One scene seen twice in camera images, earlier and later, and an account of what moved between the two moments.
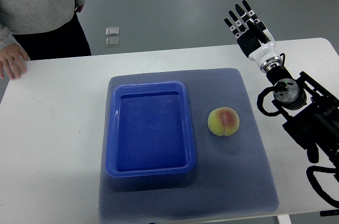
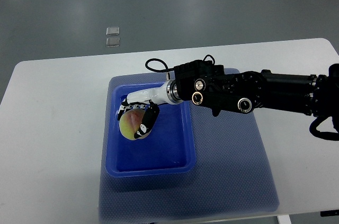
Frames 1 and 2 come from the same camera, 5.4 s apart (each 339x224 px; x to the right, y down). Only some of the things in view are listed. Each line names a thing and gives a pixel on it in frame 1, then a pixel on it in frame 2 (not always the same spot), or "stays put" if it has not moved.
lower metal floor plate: x=112 y=42 stays put
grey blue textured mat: x=232 y=177 stays put
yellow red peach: x=223 y=122 to x=129 y=123
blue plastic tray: x=149 y=131 stays put
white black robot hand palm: x=263 y=54 to x=167 y=93
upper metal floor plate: x=113 y=30 stays put
